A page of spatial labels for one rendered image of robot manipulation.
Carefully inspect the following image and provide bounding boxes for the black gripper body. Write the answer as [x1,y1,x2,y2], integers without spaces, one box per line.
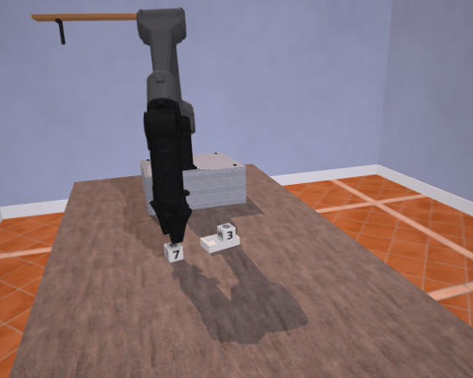
[152,172,190,217]

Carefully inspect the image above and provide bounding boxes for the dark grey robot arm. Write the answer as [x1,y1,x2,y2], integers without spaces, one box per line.
[136,8,197,176]

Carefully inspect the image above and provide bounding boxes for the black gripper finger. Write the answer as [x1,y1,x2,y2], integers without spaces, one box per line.
[160,207,192,244]
[150,201,170,235]

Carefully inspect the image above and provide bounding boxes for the white cube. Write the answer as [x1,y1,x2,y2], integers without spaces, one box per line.
[164,243,183,262]
[217,223,236,241]

